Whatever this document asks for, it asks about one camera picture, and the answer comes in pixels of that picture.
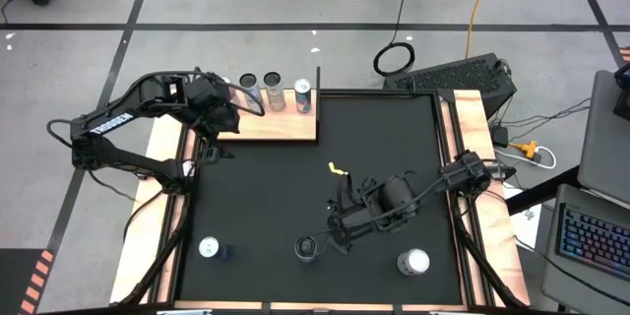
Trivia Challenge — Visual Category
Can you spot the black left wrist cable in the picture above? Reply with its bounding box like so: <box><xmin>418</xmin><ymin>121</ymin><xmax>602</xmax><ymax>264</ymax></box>
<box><xmin>216</xmin><ymin>81</ymin><xmax>267</xmax><ymax>118</ymax></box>

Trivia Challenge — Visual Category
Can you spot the white paper sheet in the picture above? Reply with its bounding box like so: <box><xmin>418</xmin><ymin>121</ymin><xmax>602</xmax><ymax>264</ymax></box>
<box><xmin>505</xmin><ymin>186</ymin><xmax>543</xmax><ymax>252</ymax></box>

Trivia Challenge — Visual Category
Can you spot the laptop with rainbow keyboard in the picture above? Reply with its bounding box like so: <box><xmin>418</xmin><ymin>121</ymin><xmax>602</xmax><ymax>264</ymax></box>
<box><xmin>539</xmin><ymin>182</ymin><xmax>630</xmax><ymax>315</ymax></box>

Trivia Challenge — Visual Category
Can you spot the black aluminium table frame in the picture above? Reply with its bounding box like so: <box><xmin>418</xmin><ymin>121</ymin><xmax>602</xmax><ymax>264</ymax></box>
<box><xmin>110</xmin><ymin>89</ymin><xmax>531</xmax><ymax>315</ymax></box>

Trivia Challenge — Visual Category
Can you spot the black mesh computer tower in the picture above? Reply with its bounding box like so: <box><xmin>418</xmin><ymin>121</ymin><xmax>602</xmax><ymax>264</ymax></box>
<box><xmin>383</xmin><ymin>52</ymin><xmax>519</xmax><ymax>120</ymax></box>

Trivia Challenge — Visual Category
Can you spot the small grey black box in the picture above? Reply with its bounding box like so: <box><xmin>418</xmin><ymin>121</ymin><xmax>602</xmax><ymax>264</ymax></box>
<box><xmin>486</xmin><ymin>162</ymin><xmax>518</xmax><ymax>180</ymax></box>

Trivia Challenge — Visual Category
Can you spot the Celsius Tropical Vibe can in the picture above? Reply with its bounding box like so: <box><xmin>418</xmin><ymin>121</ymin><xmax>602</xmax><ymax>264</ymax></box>
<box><xmin>262</xmin><ymin>71</ymin><xmax>287</xmax><ymax>113</ymax></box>

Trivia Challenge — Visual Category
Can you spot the grey desk top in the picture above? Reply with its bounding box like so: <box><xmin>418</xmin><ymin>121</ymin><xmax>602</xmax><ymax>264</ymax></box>
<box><xmin>576</xmin><ymin>69</ymin><xmax>630</xmax><ymax>204</ymax></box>

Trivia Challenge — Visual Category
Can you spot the black desktop device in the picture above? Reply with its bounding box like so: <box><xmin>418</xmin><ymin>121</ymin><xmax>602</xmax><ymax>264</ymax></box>
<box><xmin>613</xmin><ymin>61</ymin><xmax>630</xmax><ymax>122</ymax></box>

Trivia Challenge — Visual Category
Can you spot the Celsius Arctic Vibe can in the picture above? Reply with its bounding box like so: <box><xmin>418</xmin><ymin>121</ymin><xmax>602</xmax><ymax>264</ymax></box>
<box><xmin>238</xmin><ymin>73</ymin><xmax>264</xmax><ymax>113</ymax></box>
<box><xmin>293</xmin><ymin>234</ymin><xmax>319</xmax><ymax>264</ymax></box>

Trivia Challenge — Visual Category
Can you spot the black table mat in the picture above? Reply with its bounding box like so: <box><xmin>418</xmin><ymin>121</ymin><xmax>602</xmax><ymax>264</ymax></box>
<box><xmin>175</xmin><ymin>94</ymin><xmax>464</xmax><ymax>306</ymax></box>

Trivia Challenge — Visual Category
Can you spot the silver-topped dark blue can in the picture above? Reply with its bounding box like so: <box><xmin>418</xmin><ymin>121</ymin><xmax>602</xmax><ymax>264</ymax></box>
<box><xmin>198</xmin><ymin>235</ymin><xmax>228</xmax><ymax>261</ymax></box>

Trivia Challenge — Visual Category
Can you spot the orange power splitter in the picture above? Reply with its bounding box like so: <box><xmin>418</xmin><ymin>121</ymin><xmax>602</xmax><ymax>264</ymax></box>
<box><xmin>509</xmin><ymin>140</ymin><xmax>541</xmax><ymax>160</ymax></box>

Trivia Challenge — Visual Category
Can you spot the blue silver Red Bull can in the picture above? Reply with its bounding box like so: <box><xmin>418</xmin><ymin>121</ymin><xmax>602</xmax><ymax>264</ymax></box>
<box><xmin>293</xmin><ymin>78</ymin><xmax>313</xmax><ymax>115</ymax></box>

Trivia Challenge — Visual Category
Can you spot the wooden shelf board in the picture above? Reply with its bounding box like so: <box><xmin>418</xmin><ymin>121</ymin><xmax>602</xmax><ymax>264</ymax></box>
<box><xmin>216</xmin><ymin>89</ymin><xmax>318</xmax><ymax>142</ymax></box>

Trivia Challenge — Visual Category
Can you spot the black power adapter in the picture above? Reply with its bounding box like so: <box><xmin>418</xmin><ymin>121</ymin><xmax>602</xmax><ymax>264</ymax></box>
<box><xmin>489</xmin><ymin>125</ymin><xmax>511</xmax><ymax>149</ymax></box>

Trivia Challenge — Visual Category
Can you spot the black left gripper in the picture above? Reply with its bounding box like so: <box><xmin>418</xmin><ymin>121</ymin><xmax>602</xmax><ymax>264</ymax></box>
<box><xmin>185</xmin><ymin>72</ymin><xmax>240</xmax><ymax>166</ymax></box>

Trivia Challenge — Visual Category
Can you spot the yellow hanging cord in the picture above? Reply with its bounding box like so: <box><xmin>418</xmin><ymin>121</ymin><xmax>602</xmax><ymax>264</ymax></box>
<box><xmin>465</xmin><ymin>0</ymin><xmax>495</xmax><ymax>59</ymax></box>

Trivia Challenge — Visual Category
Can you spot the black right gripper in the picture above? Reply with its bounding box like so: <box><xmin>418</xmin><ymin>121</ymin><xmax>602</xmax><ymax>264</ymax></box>
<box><xmin>310</xmin><ymin>206</ymin><xmax>390</xmax><ymax>259</ymax></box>

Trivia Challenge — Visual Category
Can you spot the white power cable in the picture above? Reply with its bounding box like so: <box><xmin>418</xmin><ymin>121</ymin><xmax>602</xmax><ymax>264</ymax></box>
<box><xmin>493</xmin><ymin>145</ymin><xmax>557</xmax><ymax>170</ymax></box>

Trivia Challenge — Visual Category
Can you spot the black coiled cable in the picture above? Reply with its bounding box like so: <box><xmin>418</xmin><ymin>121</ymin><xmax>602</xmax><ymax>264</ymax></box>
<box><xmin>372</xmin><ymin>0</ymin><xmax>417</xmax><ymax>78</ymax></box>

